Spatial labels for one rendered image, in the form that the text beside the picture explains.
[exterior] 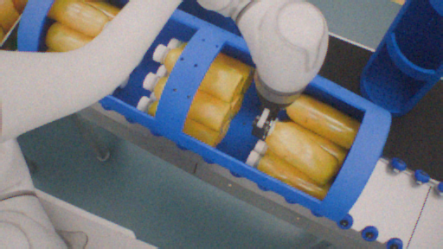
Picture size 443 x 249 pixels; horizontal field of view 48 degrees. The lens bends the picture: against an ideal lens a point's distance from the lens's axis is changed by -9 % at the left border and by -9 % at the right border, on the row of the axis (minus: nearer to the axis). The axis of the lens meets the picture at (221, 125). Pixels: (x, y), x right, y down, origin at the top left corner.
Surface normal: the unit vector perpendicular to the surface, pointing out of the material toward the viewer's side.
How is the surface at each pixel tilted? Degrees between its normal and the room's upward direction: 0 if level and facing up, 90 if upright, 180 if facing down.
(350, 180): 35
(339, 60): 0
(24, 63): 45
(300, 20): 4
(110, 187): 0
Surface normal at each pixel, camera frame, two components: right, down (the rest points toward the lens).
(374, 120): 0.21, -0.63
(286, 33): -0.22, 0.00
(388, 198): 0.04, -0.33
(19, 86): 0.79, -0.11
